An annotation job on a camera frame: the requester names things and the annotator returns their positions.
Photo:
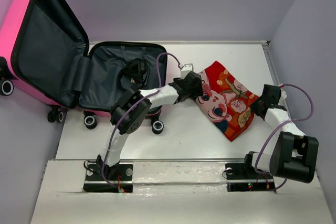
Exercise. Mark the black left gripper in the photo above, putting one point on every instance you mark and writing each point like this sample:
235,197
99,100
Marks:
197,91

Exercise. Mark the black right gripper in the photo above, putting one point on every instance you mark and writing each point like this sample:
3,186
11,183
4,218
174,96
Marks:
254,107

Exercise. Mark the red cartoon print cloth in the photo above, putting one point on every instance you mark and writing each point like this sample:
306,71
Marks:
225,101

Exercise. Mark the pink hard-shell suitcase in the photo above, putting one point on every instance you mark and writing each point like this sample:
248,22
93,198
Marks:
45,52

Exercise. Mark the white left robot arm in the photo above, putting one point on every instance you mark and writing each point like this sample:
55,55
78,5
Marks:
131,109

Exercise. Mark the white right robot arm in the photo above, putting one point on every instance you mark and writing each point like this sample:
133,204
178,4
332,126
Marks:
288,152

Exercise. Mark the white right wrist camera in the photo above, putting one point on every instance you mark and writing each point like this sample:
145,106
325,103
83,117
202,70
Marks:
283,94

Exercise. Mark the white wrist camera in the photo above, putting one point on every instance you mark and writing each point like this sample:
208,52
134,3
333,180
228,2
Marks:
186,69
283,94

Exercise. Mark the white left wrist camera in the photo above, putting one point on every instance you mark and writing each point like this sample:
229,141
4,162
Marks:
186,69

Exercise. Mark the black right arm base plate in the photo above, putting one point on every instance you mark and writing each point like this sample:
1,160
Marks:
240,178

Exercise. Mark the aluminium mounting rail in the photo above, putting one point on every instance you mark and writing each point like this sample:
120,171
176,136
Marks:
230,160

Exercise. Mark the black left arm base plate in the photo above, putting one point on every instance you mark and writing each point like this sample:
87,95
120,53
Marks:
120,181

